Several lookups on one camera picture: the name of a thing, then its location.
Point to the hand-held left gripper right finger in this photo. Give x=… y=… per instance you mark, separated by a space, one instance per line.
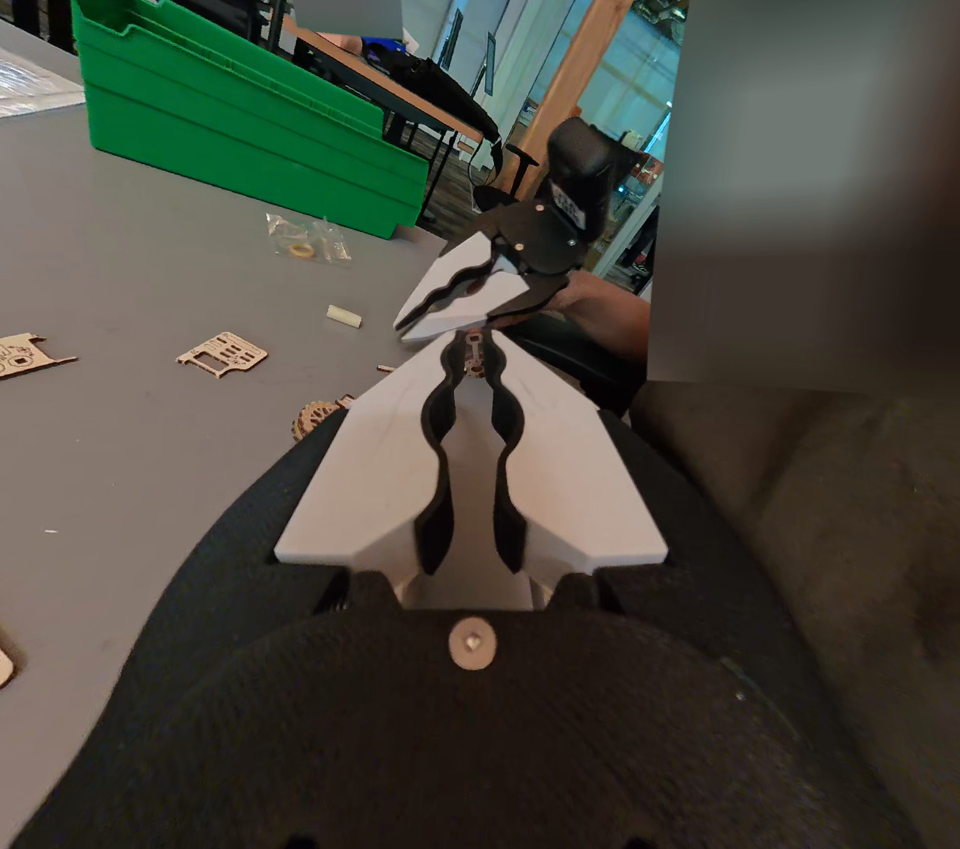
x=581 y=481

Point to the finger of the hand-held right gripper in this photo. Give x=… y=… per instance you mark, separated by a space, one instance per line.
x=454 y=264
x=480 y=305

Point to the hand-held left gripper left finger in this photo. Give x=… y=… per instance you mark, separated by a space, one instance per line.
x=360 y=481

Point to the small wooden model part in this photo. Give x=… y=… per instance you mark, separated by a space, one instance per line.
x=475 y=358

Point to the wooden gear model assembly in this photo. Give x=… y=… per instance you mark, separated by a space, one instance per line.
x=319 y=418

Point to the grey desk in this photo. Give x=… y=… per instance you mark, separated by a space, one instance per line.
x=187 y=474

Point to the person's right hand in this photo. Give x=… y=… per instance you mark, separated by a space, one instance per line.
x=581 y=305

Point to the black office chair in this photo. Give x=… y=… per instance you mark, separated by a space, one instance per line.
x=510 y=178

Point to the black chair armrest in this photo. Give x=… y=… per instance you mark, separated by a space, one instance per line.
x=585 y=369

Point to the small white cylinder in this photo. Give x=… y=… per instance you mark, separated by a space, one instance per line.
x=345 y=317

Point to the clear plastic parts bag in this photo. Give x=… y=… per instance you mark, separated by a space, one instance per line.
x=311 y=241

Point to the small slotted wooden sheet piece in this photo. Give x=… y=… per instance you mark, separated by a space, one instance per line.
x=223 y=355

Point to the wooden beam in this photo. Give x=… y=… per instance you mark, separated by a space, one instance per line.
x=592 y=39

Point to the wooden top table black legs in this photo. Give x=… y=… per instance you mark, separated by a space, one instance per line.
x=352 y=65

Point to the stacked green plastic bins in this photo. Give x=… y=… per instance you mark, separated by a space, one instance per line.
x=247 y=136

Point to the person's olive brown clothing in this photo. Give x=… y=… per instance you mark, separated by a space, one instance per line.
x=825 y=504

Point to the small notched wooden sheet piece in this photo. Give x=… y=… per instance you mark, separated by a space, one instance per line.
x=30 y=358

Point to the large wooden sheet round holes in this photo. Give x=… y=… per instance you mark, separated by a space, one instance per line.
x=4 y=665

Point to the printed paper sheet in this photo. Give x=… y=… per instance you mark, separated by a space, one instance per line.
x=34 y=84

